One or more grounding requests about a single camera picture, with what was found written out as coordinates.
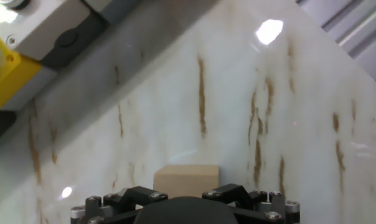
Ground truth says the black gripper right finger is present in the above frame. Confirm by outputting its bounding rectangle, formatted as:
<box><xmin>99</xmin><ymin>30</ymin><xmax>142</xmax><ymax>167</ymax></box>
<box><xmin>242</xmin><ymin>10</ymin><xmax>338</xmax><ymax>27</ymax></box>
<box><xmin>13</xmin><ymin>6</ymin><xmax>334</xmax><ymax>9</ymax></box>
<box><xmin>202</xmin><ymin>183</ymin><xmax>300</xmax><ymax>224</ymax></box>

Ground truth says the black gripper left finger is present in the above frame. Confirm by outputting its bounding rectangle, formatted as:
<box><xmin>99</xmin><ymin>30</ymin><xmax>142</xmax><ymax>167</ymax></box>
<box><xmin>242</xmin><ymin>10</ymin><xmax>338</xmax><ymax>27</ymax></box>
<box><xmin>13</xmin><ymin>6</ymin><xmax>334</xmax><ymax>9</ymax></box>
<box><xmin>70</xmin><ymin>185</ymin><xmax>169</xmax><ymax>224</ymax></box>

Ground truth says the small wooden block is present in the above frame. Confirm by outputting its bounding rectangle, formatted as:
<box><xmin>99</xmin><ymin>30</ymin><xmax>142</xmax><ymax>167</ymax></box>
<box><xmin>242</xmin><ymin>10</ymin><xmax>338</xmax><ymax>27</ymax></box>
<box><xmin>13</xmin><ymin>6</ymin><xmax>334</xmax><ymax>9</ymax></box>
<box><xmin>153</xmin><ymin>164</ymin><xmax>220</xmax><ymax>200</ymax></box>

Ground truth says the yellow box green mushroom button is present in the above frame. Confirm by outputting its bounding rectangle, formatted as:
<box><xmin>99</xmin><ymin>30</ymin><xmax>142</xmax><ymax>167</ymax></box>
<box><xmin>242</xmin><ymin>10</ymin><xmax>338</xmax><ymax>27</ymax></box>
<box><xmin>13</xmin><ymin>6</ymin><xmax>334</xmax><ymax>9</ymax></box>
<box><xmin>0</xmin><ymin>24</ymin><xmax>58</xmax><ymax>111</ymax></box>

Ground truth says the grey box raised red button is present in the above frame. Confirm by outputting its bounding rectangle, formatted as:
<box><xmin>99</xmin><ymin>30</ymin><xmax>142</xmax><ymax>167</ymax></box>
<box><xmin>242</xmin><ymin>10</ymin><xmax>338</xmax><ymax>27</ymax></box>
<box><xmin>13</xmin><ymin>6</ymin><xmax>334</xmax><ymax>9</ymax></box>
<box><xmin>0</xmin><ymin>0</ymin><xmax>142</xmax><ymax>70</ymax></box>

